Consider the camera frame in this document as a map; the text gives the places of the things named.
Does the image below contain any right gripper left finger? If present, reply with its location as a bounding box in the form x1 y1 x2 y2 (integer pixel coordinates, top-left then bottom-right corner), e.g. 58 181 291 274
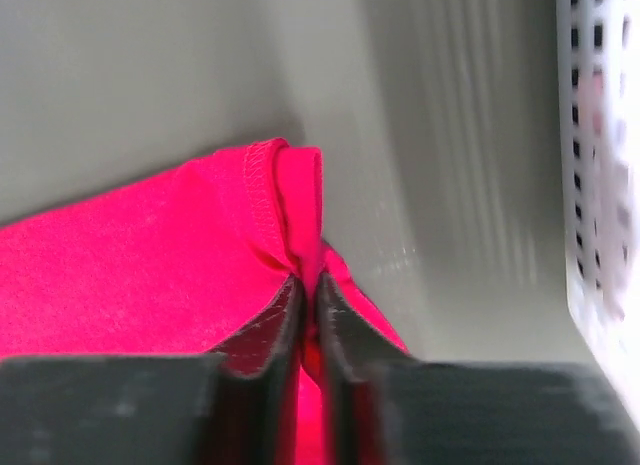
1 278 304 464

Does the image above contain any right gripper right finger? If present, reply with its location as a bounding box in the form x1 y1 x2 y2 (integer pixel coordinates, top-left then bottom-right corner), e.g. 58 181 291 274
316 275 639 464

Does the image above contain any white plastic basket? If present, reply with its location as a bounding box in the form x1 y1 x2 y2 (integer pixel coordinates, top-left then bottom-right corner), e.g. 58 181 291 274
556 0 639 416

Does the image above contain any magenta t shirt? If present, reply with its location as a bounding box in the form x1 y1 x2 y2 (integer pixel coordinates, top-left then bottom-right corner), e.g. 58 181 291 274
1 138 400 464

